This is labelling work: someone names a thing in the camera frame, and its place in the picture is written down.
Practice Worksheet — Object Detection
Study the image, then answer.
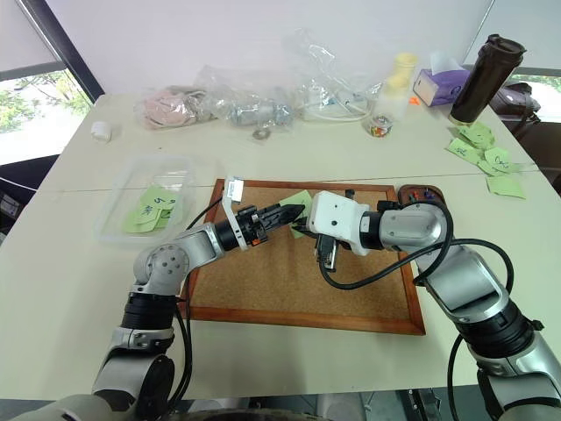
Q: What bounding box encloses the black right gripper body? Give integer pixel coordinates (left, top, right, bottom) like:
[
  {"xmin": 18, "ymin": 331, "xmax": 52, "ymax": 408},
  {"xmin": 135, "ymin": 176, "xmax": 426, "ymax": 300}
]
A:
[{"xmin": 312, "ymin": 234, "xmax": 343, "ymax": 275}]

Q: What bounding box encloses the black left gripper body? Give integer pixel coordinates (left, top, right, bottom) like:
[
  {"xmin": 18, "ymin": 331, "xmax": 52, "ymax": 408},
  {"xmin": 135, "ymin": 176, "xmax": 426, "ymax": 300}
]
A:
[{"xmin": 238, "ymin": 204, "xmax": 270, "ymax": 249}]

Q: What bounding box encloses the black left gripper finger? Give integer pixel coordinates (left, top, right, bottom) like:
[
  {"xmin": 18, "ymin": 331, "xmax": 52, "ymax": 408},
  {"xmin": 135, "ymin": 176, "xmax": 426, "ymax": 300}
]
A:
[
  {"xmin": 262, "ymin": 203, "xmax": 307, "ymax": 221},
  {"xmin": 264, "ymin": 214, "xmax": 304, "ymax": 232}
]

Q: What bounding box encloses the green sticky note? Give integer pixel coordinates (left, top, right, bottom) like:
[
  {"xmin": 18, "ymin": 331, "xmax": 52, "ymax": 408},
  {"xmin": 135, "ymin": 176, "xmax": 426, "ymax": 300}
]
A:
[{"xmin": 279, "ymin": 189, "xmax": 314, "ymax": 241}]

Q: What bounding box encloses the green note with writing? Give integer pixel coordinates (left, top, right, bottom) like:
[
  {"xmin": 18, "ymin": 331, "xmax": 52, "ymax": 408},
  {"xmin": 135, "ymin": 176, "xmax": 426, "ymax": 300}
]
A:
[
  {"xmin": 476, "ymin": 146, "xmax": 515, "ymax": 177},
  {"xmin": 444, "ymin": 137, "xmax": 483, "ymax": 166},
  {"xmin": 148, "ymin": 205, "xmax": 177, "ymax": 232},
  {"xmin": 457, "ymin": 122, "xmax": 497, "ymax": 150},
  {"xmin": 121, "ymin": 204, "xmax": 155, "ymax": 235},
  {"xmin": 138, "ymin": 183, "xmax": 177, "ymax": 212}
]

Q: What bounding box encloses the small brown tray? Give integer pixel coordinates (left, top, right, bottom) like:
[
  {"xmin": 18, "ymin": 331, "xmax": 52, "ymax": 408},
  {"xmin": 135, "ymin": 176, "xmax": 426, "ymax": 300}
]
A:
[{"xmin": 395, "ymin": 183, "xmax": 446, "ymax": 208}]

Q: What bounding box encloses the small jar of pushpins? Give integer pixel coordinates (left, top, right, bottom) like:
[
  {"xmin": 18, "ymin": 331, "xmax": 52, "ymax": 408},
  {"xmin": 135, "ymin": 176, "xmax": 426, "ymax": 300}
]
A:
[{"xmin": 362, "ymin": 113, "xmax": 394, "ymax": 139}]

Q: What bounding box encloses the clear plastic box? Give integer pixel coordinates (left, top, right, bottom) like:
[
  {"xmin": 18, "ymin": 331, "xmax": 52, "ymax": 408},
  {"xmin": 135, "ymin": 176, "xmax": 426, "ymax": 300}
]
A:
[{"xmin": 93, "ymin": 152, "xmax": 221, "ymax": 252}]

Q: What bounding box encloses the blank green note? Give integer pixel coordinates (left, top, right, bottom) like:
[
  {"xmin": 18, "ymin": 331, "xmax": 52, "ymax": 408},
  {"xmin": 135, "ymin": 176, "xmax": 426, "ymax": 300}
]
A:
[{"xmin": 485, "ymin": 174, "xmax": 528, "ymax": 201}]

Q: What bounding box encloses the purple tissue box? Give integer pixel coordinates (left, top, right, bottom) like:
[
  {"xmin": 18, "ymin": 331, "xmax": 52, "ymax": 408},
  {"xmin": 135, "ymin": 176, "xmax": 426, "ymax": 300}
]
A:
[{"xmin": 412, "ymin": 51, "xmax": 472, "ymax": 109}]

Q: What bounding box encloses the wood framed cork board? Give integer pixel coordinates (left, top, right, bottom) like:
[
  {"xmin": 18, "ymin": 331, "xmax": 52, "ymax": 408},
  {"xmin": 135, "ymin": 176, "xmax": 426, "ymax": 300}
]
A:
[{"xmin": 181, "ymin": 178, "xmax": 428, "ymax": 337}]

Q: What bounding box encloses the crumpled clear plastic bag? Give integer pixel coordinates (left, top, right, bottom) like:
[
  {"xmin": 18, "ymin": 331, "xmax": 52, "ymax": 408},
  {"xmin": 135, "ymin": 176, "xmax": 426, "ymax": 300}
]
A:
[{"xmin": 191, "ymin": 28, "xmax": 385, "ymax": 131}]

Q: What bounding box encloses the plastic bag with pink item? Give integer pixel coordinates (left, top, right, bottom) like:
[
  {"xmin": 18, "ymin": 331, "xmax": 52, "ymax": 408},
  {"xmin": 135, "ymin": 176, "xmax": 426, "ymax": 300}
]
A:
[{"xmin": 132, "ymin": 84, "xmax": 212, "ymax": 131}]

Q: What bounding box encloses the clear container with yellow items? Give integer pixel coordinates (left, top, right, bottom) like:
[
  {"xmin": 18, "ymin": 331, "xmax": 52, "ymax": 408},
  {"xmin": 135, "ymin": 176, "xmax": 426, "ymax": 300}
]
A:
[{"xmin": 375, "ymin": 52, "xmax": 418, "ymax": 120}]

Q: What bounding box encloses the dark brown tumbler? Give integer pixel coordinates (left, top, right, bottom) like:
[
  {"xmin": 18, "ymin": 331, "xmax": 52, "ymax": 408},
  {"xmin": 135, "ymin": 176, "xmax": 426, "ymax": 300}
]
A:
[{"xmin": 450, "ymin": 33, "xmax": 528, "ymax": 129}]

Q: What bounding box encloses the dark brown bag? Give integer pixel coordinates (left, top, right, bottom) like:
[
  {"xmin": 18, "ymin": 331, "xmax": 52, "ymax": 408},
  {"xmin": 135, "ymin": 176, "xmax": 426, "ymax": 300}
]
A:
[{"xmin": 487, "ymin": 80, "xmax": 561, "ymax": 138}]

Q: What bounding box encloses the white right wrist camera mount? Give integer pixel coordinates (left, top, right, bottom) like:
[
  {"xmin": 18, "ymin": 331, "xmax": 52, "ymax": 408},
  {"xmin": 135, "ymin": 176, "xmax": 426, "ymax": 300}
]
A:
[{"xmin": 308, "ymin": 190, "xmax": 372, "ymax": 257}]

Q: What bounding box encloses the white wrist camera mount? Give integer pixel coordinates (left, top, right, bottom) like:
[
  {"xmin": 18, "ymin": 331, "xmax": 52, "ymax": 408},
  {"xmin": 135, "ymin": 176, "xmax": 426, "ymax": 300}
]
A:
[
  {"xmin": 220, "ymin": 176, "xmax": 252, "ymax": 253},
  {"xmin": 308, "ymin": 190, "xmax": 372, "ymax": 257}
]

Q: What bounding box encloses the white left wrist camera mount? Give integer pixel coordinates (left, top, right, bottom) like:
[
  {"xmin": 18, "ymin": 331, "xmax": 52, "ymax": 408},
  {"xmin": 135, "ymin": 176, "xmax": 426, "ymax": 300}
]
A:
[{"xmin": 220, "ymin": 176, "xmax": 252, "ymax": 253}]

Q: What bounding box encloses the plastic bag with white cable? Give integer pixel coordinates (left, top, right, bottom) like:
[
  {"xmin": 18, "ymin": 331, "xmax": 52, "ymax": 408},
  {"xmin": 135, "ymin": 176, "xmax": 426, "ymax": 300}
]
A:
[{"xmin": 301, "ymin": 86, "xmax": 374, "ymax": 123}]

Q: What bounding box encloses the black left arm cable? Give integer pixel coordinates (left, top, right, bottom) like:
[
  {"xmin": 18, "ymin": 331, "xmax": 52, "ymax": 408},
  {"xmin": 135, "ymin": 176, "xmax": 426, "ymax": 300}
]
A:
[{"xmin": 168, "ymin": 196, "xmax": 225, "ymax": 407}]

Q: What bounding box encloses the black window frame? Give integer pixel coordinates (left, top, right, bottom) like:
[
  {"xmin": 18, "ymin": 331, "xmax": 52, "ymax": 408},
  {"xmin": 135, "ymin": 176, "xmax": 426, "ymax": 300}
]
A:
[{"xmin": 0, "ymin": 0, "xmax": 106, "ymax": 108}]

